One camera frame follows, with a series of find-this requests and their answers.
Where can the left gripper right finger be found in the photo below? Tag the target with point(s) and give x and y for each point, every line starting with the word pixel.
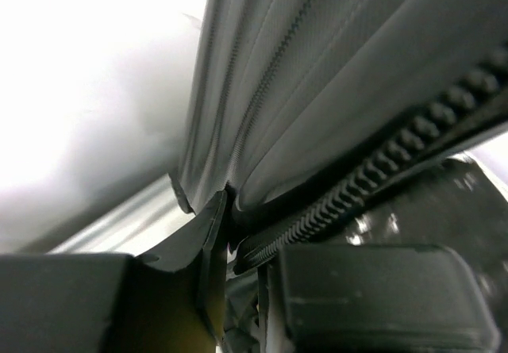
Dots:
pixel 374 298

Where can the black suitcase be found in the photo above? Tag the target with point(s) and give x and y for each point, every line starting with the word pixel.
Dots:
pixel 311 106

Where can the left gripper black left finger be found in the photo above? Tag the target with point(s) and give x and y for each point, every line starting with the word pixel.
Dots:
pixel 169 299

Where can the black white patterned garment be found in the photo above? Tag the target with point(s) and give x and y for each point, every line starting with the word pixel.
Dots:
pixel 458 204

